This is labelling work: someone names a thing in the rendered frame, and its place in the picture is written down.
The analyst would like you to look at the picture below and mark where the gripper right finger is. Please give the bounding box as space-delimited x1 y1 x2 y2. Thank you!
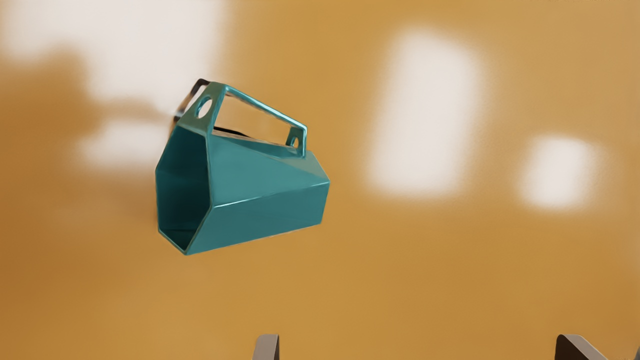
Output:
554 333 610 360

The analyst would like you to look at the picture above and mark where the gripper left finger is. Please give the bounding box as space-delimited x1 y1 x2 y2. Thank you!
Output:
252 334 281 360

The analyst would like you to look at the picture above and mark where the teal faceted mug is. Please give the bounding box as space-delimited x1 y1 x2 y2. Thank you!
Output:
154 79 331 256

